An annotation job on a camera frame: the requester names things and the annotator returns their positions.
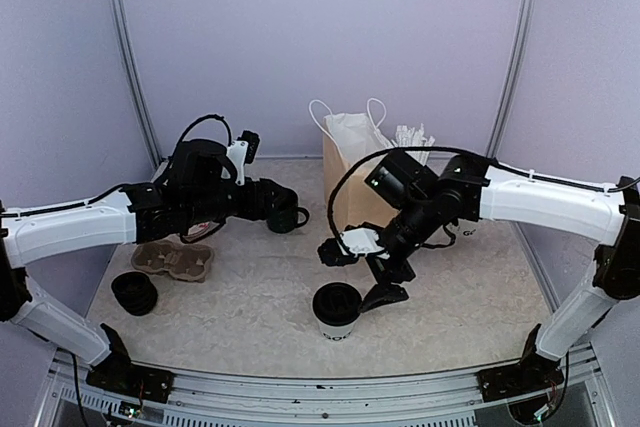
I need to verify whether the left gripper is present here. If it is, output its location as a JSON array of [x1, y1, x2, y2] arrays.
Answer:
[[185, 177, 289, 227]]

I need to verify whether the black cup lid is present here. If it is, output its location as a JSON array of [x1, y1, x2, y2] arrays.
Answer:
[[312, 282, 362, 326]]

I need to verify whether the white paper cup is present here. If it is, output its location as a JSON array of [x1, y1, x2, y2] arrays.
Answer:
[[316, 317, 359, 342]]

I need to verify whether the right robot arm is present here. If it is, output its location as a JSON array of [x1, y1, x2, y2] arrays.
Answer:
[[360, 150, 639, 391]]

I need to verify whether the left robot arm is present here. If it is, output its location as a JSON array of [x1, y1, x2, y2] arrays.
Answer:
[[1, 138, 305, 392]]

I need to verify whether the dark green mug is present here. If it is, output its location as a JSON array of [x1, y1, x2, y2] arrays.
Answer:
[[266, 197, 310, 234]]

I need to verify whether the red patterned bowl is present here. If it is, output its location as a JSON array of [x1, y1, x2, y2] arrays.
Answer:
[[179, 222, 213, 243]]

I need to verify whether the cardboard cup carrier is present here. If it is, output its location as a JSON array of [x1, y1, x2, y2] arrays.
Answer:
[[130, 240, 214, 283]]

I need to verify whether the stack of white cups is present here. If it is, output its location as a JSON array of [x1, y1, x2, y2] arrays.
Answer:
[[452, 219, 479, 237]]

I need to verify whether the brown paper bag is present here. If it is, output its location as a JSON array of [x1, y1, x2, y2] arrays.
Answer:
[[308, 98, 397, 231]]

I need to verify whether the stack of black lids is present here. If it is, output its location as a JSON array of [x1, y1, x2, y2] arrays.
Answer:
[[111, 271, 158, 316]]

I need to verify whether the black cup with straws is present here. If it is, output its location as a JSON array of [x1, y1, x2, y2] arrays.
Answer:
[[392, 124, 435, 165]]

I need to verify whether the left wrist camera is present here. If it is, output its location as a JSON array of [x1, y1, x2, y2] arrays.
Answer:
[[221, 130, 260, 186]]

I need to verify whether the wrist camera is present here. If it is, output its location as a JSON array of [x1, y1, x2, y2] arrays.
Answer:
[[317, 227, 389, 267], [221, 130, 260, 186]]

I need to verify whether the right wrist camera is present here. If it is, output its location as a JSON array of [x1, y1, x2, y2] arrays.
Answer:
[[317, 227, 389, 267]]

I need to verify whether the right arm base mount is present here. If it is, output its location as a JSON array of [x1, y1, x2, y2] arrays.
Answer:
[[477, 353, 565, 402]]

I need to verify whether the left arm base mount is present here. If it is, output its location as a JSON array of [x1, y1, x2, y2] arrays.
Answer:
[[86, 356, 174, 404]]

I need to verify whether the front aluminium rail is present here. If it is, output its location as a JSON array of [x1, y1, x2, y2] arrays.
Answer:
[[27, 345, 622, 426]]

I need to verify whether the left aluminium frame post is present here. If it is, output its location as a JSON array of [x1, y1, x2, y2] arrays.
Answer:
[[109, 0, 163, 168]]

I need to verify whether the aluminium frame post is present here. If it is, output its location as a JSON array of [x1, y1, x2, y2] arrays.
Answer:
[[109, 0, 163, 168], [485, 0, 536, 157]]

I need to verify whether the right aluminium frame post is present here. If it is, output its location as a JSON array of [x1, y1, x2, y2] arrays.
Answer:
[[485, 0, 536, 157]]

